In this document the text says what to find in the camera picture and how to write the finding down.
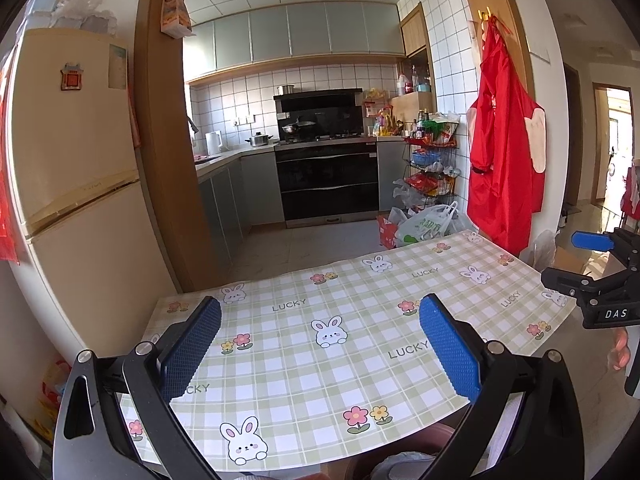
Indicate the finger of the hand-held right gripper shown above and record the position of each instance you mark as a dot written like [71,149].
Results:
[592,241]
[565,279]

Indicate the white electric kettle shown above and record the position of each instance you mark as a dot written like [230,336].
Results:
[214,142]

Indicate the pile of plastic packaging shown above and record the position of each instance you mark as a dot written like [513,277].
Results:
[85,10]

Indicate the clear plastic bag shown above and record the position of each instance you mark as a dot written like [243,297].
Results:
[542,255]

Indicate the small steel pot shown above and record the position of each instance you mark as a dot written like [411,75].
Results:
[286,90]

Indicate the red hanging banner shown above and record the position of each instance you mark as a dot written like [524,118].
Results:
[6,210]

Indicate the wooden wall cabinet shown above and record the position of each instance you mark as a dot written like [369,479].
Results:
[414,30]

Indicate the black wok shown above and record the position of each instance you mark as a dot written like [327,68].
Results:
[295,129]

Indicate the red apron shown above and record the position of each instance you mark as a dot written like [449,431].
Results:
[500,160]

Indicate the group of food packets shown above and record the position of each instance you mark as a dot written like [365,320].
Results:
[382,120]

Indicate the red fridge magnet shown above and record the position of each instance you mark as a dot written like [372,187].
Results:
[72,77]

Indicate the person's right hand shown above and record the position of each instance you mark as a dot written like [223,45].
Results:
[622,351]

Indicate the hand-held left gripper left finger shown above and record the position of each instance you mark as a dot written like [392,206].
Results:
[192,345]

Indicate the black built-in oven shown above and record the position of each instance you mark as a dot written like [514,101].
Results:
[325,180]

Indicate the kitchen faucet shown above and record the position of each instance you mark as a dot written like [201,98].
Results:
[192,125]

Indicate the hanging orange snack bag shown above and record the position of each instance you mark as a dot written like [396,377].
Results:
[175,10]

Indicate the white plastic jug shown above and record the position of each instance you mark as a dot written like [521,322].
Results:
[402,86]

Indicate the checked bunny tablecloth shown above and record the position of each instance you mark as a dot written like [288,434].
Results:
[310,385]

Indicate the red paper bag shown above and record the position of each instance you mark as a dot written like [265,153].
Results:
[387,232]

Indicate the paper calendar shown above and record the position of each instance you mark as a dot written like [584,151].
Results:
[118,67]

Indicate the narrow grey base cabinet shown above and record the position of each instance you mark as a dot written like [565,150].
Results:
[390,170]

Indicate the cardboard box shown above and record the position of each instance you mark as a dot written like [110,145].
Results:
[567,260]

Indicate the yellow wall hook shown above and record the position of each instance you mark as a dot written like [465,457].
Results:
[484,14]

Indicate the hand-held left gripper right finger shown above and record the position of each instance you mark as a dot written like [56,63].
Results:
[450,345]

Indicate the crumpled clear plastic bags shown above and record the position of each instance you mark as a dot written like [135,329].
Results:
[402,195]

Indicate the steel pot with lid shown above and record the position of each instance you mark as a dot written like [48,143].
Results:
[259,141]

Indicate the white green shopping bag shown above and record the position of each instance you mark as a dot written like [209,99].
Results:
[425,227]

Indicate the dark brown waste bin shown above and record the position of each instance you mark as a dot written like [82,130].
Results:
[365,460]

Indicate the grey upper cabinets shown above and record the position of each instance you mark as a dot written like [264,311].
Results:
[300,30]

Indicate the cream refrigerator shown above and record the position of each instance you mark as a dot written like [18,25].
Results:
[75,160]

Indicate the grey base cabinets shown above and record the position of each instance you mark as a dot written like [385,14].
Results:
[225,200]

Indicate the black range hood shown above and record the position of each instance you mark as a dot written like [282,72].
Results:
[325,110]

